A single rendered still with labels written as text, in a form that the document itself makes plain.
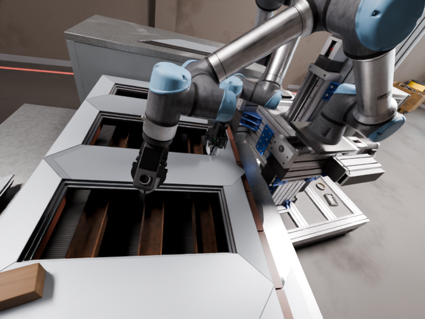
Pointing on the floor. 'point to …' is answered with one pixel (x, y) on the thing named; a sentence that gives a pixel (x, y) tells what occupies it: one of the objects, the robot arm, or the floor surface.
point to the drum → (417, 85)
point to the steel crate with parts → (417, 97)
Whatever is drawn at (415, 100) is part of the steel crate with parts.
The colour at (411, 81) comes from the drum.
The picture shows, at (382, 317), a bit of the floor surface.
